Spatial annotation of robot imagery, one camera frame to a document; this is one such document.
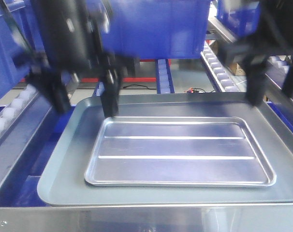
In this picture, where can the silver ribbed metal tray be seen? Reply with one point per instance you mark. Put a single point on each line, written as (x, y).
(160, 151)

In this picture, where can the steel shelf frame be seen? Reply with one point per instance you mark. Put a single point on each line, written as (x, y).
(74, 206)

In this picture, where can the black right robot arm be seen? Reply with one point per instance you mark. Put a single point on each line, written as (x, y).
(276, 16)

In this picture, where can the red metal floor frame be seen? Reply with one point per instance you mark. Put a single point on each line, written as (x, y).
(125, 79)

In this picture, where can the large blue plastic crate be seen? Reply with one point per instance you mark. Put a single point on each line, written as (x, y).
(23, 14)

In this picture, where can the big blue crate behind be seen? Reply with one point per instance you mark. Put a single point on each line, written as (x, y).
(158, 29)

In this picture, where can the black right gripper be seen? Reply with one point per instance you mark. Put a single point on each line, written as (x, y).
(251, 53)

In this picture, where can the left white roller track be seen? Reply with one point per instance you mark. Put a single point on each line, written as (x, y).
(11, 112)

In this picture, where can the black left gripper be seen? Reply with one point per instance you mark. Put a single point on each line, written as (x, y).
(46, 70)

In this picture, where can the centre white roller track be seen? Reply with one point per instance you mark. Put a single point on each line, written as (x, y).
(164, 79)

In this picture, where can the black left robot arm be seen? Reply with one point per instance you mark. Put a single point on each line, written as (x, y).
(72, 43)

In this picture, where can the centre-right white roller track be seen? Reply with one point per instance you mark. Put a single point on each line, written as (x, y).
(219, 74)

